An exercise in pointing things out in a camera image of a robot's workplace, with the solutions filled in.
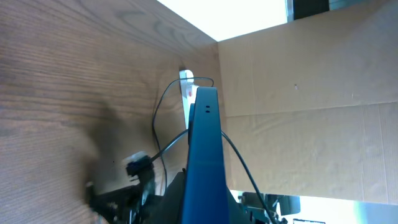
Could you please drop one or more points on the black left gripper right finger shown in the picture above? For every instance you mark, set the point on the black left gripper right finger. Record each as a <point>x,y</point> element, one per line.
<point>236,214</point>

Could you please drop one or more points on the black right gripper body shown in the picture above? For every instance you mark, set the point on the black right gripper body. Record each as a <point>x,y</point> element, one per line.
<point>128,204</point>

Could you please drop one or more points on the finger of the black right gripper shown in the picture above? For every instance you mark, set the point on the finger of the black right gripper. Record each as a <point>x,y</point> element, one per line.
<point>96,204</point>

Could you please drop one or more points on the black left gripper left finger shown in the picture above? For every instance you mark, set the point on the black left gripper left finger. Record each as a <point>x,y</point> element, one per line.
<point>166,209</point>

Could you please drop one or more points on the brown cardboard panel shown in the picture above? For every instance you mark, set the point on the brown cardboard panel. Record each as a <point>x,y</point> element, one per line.
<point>311,105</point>

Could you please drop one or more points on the blue screen smartphone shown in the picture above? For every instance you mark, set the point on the blue screen smartphone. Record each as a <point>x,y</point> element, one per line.
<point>205,197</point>

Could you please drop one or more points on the white power strip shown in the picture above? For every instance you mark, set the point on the white power strip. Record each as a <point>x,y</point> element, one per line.
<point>188,97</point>

